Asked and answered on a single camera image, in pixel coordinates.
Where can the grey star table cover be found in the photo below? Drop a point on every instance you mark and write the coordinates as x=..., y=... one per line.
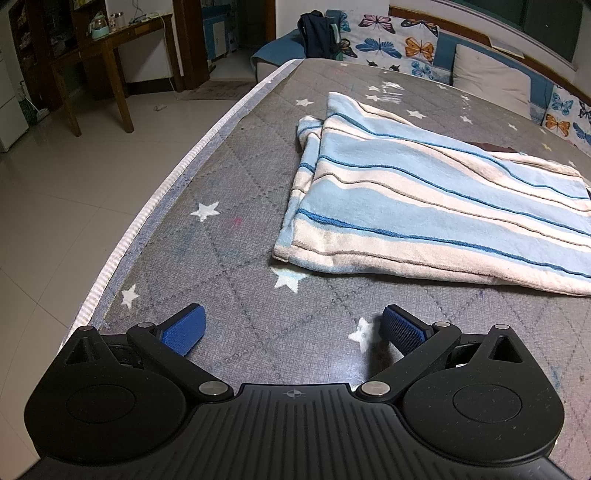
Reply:
x=206, y=236

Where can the grey pillow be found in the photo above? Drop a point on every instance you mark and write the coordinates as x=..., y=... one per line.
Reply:
x=491, y=80

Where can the butterfly cushion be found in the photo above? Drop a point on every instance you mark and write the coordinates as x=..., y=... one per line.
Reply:
x=569, y=118
x=399, y=44

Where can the blue striped shirt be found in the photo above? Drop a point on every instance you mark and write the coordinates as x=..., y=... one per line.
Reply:
x=376, y=194

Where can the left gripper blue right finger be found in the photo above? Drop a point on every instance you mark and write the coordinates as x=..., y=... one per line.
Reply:
x=425, y=350

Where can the left butterfly cushion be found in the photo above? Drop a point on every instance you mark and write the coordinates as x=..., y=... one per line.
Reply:
x=399, y=44

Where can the window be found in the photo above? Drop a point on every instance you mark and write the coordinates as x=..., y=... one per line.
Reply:
x=555, y=24

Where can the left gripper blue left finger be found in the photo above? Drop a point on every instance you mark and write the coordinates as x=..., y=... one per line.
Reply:
x=163, y=348

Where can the wooden side table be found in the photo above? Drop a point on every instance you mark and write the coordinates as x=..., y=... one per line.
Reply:
x=104, y=48

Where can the right butterfly cushion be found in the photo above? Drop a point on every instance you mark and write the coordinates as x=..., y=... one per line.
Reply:
x=569, y=118

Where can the dark backpack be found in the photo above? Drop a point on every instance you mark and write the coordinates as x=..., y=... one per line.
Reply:
x=321, y=35

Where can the teal kettle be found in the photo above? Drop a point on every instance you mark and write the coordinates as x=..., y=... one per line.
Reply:
x=99, y=27

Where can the book on window ledge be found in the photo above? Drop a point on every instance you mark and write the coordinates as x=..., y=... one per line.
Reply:
x=506, y=48

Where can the wooden door frame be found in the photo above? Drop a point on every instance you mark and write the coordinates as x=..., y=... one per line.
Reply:
x=252, y=23

